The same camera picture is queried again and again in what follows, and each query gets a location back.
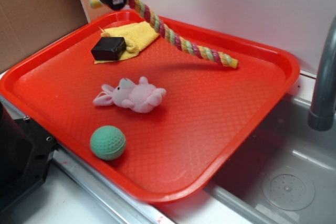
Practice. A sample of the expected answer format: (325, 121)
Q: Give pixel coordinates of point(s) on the black square box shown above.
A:
(109, 49)

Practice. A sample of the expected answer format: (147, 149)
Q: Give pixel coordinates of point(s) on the steel sink basin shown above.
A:
(283, 173)

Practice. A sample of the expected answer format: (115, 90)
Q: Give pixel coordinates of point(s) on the pink plush bunny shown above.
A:
(140, 98)

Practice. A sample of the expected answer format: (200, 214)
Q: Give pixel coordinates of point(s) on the yellow cloth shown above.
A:
(137, 37)

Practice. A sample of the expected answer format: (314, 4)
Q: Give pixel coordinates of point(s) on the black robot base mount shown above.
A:
(26, 151)

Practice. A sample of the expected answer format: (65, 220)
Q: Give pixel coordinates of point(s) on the green dimpled ball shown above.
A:
(108, 143)

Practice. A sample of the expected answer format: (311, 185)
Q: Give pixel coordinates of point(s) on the brown cardboard panel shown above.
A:
(28, 26)

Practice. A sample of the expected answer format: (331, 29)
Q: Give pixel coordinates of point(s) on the grey metal faucet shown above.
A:
(322, 109)

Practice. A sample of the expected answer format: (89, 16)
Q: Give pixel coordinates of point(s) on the red plastic tray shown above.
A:
(158, 125)

